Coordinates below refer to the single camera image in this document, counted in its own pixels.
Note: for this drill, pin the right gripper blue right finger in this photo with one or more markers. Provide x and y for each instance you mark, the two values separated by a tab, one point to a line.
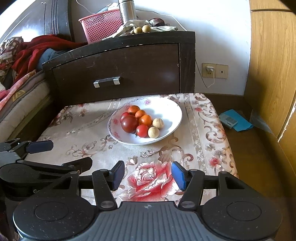
191	183

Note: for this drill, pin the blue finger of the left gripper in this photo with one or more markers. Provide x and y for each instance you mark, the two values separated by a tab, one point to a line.
80	165
39	146

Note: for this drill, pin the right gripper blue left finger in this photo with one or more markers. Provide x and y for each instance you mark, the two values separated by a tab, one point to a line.
104	182

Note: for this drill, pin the small red cherry tomato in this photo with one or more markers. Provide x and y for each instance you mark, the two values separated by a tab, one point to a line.
142	131

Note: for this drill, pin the large dark red tomato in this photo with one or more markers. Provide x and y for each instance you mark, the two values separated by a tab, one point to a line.
129	124

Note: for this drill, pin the tan longan fruit round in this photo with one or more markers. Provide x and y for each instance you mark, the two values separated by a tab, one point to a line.
153	132

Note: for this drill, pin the red cherry tomato oval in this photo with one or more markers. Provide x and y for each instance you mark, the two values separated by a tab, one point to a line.
122	117

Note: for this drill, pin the brown longan fruit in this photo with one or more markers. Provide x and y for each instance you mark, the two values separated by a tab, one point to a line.
158	123

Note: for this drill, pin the orange tangerine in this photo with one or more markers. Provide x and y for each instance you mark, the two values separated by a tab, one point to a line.
145	120
133	109
140	113

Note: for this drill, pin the orange tangerine front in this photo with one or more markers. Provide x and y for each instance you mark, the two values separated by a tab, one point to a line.
140	113

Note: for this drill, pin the floral beige tablecloth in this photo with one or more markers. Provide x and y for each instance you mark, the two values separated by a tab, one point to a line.
199	142

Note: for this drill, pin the beige quilted mattress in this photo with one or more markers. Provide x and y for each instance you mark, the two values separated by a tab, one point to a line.
20	106

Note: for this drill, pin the blue packet on floor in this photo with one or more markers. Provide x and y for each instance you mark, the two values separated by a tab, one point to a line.
232	119

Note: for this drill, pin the white floral porcelain bowl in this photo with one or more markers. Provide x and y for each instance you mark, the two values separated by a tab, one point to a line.
168	115

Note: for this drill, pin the blue garment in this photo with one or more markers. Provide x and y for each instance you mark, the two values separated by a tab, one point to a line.
48	55

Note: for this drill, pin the red blanket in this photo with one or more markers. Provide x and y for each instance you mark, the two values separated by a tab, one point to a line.
39	53

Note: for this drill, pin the pink floral bedding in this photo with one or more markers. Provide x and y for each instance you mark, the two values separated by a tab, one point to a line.
9	50

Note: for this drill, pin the wooden wardrobe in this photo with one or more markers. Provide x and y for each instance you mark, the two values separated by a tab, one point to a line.
270	88

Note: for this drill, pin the dark wooden nightstand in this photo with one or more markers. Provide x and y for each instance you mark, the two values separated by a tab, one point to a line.
147	63

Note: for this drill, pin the dark wooden headboard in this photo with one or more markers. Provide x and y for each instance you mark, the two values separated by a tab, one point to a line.
42	18

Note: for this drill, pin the pink plastic basket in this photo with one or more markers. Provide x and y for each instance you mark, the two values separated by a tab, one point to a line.
101	25

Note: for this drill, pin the longan on nightstand left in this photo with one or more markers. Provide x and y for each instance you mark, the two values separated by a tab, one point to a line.
137	30

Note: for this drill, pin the longan on nightstand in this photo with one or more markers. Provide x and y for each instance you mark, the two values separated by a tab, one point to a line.
137	30
146	29

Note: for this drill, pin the longan on nightstand right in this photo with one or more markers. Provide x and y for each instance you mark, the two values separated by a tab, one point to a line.
146	29

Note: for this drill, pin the crumpled beige cloth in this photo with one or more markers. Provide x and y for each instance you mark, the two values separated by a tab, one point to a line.
139	26

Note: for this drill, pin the steel thermos bottle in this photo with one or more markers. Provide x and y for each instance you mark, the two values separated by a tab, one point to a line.
127	10

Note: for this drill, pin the silver drawer handle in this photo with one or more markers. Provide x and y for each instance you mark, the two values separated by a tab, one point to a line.
105	82

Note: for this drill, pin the wall power socket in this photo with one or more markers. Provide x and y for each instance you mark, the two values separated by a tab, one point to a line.
210	70

